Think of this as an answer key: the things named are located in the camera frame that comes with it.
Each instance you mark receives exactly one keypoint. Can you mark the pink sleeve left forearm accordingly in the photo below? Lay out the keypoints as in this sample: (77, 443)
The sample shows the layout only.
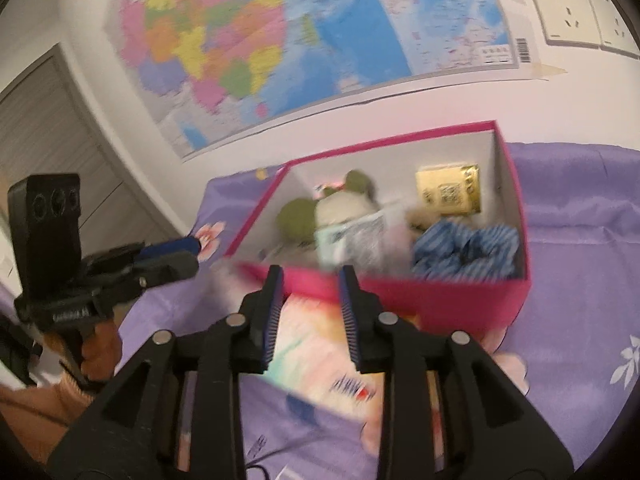
(39, 417)

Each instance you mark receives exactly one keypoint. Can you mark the pink cardboard box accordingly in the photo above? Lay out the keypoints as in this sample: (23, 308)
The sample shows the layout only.
(392, 163)

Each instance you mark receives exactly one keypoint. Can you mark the colourful wall map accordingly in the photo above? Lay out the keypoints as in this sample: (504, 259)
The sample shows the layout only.
(210, 72)

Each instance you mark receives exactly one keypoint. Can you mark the green plush toy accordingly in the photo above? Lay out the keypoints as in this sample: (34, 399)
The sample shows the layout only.
(354, 198)

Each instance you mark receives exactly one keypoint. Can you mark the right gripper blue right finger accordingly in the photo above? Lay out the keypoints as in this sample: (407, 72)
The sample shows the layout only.
(360, 310)

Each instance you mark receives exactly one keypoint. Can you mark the purple floral bedsheet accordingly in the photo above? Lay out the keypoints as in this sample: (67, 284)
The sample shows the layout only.
(573, 349)

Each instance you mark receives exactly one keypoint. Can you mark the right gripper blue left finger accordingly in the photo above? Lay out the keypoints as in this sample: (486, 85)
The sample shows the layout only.
(262, 310)

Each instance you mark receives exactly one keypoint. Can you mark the pastel tissue box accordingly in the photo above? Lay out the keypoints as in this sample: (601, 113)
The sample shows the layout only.
(312, 361)

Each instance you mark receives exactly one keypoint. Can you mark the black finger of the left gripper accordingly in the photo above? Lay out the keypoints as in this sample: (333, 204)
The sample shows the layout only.
(166, 269)

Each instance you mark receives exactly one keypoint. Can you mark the yellow tissue pack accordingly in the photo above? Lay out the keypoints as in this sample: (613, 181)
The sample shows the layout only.
(450, 190)

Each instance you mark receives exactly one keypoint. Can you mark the white spray bottle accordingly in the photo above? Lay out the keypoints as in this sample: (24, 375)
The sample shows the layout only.
(229, 285)

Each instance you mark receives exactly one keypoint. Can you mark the beige plush toy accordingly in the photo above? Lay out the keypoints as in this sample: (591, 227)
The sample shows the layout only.
(420, 220)

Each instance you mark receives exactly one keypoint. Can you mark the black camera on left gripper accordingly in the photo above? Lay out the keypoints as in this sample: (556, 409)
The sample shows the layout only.
(44, 211)

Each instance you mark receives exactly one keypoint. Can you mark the blue gingham scrunchie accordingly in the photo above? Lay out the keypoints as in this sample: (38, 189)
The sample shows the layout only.
(452, 252)

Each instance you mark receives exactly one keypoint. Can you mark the person left hand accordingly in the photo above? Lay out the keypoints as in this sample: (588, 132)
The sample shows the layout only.
(96, 359)

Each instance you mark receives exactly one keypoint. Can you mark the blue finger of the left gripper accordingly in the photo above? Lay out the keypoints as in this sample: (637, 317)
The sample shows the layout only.
(188, 244)

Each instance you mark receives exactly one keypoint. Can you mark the grey wardrobe door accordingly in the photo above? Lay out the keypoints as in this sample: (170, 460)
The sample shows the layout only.
(47, 128)

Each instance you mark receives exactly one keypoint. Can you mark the white wall socket panel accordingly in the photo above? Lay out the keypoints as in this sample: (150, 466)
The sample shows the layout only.
(586, 23)

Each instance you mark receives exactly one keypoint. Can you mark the cotton swab packet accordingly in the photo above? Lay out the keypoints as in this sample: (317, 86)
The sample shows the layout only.
(360, 244)

